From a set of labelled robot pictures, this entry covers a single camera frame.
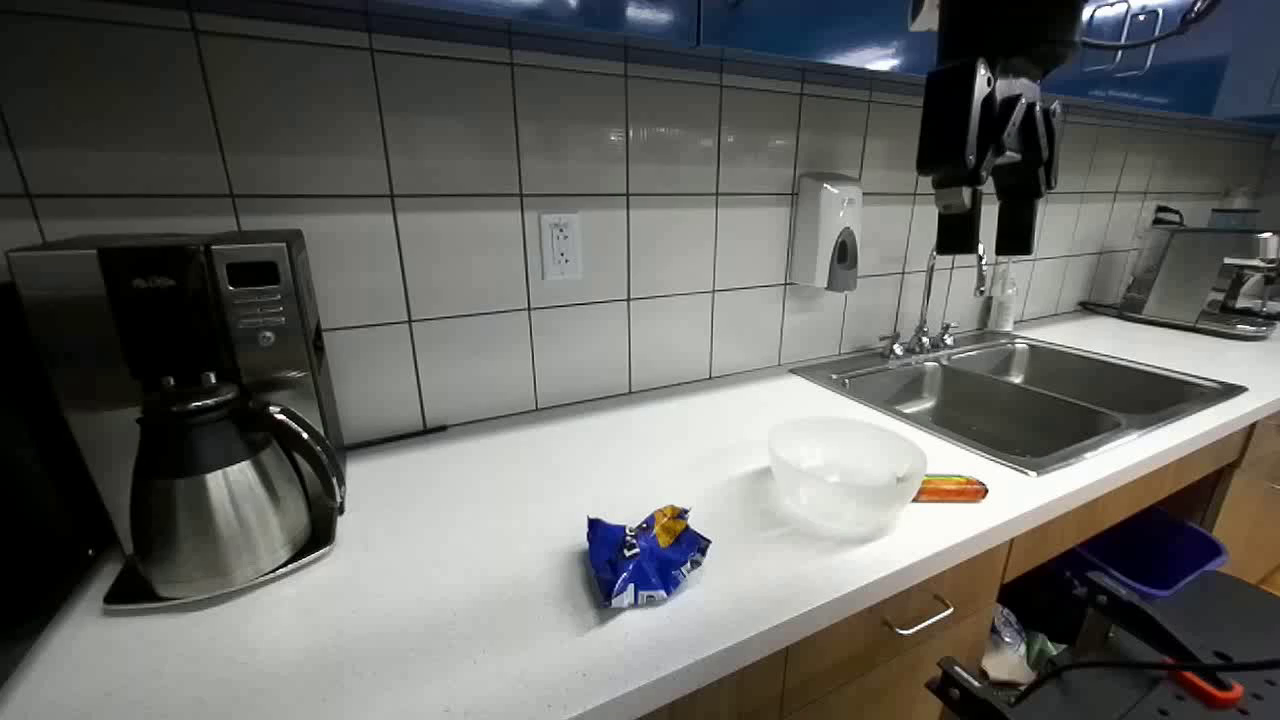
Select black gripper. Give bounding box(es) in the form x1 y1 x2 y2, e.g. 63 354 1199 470
913 56 1068 260

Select blue snack bag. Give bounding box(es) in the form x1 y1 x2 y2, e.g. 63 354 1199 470
579 501 716 615

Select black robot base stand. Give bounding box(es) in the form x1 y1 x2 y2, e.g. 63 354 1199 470
926 568 1280 720

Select clear plastic bowl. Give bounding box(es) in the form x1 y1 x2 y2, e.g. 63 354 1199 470
764 413 932 542

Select chrome sink faucet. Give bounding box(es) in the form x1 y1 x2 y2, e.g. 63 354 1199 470
876 243 1023 364

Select stainless steel double sink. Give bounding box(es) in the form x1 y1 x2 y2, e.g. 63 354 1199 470
795 327 1252 479

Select silver countertop appliance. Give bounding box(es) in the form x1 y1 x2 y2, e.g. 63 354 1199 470
1082 198 1280 343

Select orange green toy carrot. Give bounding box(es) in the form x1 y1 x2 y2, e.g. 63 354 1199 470
913 470 993 507

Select blue overhead cabinets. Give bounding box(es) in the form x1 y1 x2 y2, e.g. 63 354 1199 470
195 0 1280 133

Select blue plastic bin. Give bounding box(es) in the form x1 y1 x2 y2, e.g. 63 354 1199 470
1076 507 1231 605

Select crumpled white plastic bag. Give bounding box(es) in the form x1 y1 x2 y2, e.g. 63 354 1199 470
980 605 1071 692

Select wooden drawer front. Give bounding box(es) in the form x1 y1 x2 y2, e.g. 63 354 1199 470
778 542 1013 720

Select silver black coffee maker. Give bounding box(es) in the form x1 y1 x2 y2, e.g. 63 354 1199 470
3 227 350 615

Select stainless steel coffee carafe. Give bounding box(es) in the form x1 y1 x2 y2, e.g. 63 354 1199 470
130 374 350 605

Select black microwave oven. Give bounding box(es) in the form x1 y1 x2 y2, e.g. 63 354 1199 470
0 280 119 688

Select white wall soap dispenser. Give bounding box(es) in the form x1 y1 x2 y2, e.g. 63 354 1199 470
789 174 868 297

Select metal drawer handle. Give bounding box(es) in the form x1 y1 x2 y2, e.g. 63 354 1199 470
890 605 959 645

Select white wall power outlet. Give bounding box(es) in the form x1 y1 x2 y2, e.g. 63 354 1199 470
535 213 590 287

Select black cable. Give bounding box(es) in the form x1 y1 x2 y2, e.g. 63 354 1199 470
1010 649 1280 704

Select orange handled clamp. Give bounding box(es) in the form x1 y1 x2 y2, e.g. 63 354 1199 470
1170 664 1252 710

